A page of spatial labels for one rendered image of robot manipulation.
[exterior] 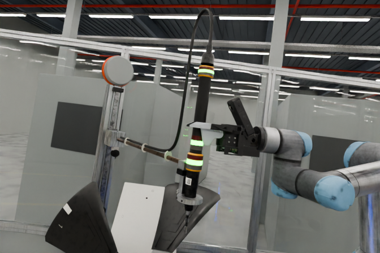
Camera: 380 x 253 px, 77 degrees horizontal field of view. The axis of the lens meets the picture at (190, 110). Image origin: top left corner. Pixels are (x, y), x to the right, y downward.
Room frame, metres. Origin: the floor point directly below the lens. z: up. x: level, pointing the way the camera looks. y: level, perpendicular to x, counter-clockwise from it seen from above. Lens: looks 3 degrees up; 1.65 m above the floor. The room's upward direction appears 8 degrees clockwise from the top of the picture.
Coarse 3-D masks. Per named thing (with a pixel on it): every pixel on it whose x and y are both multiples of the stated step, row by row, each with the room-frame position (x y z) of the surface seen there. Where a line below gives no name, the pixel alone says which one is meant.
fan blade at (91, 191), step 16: (80, 192) 0.77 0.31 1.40; (96, 192) 0.76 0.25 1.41; (80, 208) 0.75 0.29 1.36; (96, 208) 0.74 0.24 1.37; (64, 224) 0.76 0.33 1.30; (80, 224) 0.74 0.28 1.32; (96, 224) 0.72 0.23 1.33; (48, 240) 0.76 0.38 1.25; (64, 240) 0.75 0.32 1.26; (80, 240) 0.73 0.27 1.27; (96, 240) 0.71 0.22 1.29; (112, 240) 0.69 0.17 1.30
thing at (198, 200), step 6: (180, 162) 0.68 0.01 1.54; (186, 162) 0.67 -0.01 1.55; (180, 168) 0.68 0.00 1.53; (180, 174) 0.67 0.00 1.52; (186, 174) 0.67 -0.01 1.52; (180, 180) 0.67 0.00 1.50; (180, 186) 0.67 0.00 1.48; (180, 192) 0.67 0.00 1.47; (180, 198) 0.63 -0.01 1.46; (186, 198) 0.63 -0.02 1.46; (192, 198) 0.64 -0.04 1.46; (198, 198) 0.65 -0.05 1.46; (192, 204) 0.62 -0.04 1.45; (198, 204) 0.63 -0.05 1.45
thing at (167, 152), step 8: (208, 8) 0.67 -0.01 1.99; (200, 16) 0.71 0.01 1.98; (192, 32) 0.72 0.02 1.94; (192, 40) 0.72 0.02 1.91; (192, 48) 0.72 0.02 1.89; (184, 88) 0.72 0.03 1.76; (184, 96) 0.72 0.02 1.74; (184, 104) 0.73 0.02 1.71; (120, 136) 1.09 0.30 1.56; (176, 136) 0.73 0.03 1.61; (144, 144) 0.89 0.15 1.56; (168, 152) 0.76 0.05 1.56; (168, 160) 0.77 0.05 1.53
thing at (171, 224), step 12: (168, 192) 0.89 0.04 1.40; (204, 192) 0.82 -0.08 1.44; (168, 204) 0.85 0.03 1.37; (180, 204) 0.81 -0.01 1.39; (204, 204) 0.78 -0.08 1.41; (168, 216) 0.81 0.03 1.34; (180, 216) 0.77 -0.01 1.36; (192, 216) 0.76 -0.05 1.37; (168, 228) 0.77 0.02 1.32; (180, 228) 0.74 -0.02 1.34; (192, 228) 0.73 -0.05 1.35; (156, 240) 0.77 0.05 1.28; (168, 240) 0.73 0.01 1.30; (180, 240) 0.71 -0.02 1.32
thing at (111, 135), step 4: (108, 128) 1.18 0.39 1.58; (112, 128) 1.20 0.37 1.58; (108, 132) 1.14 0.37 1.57; (112, 132) 1.10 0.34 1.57; (116, 132) 1.11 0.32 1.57; (120, 132) 1.12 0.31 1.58; (124, 132) 1.14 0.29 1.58; (108, 136) 1.13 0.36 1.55; (112, 136) 1.10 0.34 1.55; (116, 136) 1.11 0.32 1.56; (124, 136) 1.14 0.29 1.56; (104, 140) 1.17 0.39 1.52; (108, 140) 1.12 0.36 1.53; (112, 140) 1.10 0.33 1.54; (116, 140) 1.12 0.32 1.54; (108, 144) 1.12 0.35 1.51; (112, 144) 1.10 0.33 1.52; (116, 144) 1.12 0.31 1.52; (120, 144) 1.13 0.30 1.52; (124, 144) 1.14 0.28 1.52
